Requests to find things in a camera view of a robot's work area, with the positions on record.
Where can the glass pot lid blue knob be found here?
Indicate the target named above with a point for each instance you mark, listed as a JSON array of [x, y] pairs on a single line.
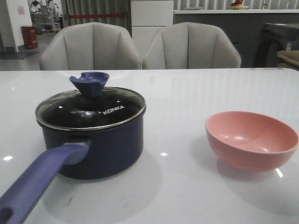
[[91, 106]]

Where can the pink bowl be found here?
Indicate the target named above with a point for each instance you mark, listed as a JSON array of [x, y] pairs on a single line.
[[251, 141]]

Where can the right grey armchair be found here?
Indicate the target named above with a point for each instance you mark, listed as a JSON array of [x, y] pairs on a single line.
[[190, 45]]

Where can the grey armchair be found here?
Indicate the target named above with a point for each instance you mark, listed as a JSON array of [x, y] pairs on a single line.
[[190, 45], [91, 46]]

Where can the left grey armchair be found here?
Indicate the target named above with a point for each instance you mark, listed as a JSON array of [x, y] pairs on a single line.
[[91, 46]]

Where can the white refrigerator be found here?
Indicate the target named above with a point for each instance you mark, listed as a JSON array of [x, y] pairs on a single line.
[[147, 16]]

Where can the red belt barrier stanchion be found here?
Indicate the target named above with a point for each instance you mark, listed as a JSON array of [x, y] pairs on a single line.
[[96, 16]]

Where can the grey curtain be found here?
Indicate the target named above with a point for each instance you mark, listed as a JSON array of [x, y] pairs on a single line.
[[89, 7]]

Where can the grey kitchen counter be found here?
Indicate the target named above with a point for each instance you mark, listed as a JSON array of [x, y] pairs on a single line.
[[247, 30]]

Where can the fruit plate on counter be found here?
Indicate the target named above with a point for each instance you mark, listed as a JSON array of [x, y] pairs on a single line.
[[238, 5]]

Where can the blue saucepan with handle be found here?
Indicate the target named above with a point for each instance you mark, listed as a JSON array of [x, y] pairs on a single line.
[[83, 155]]

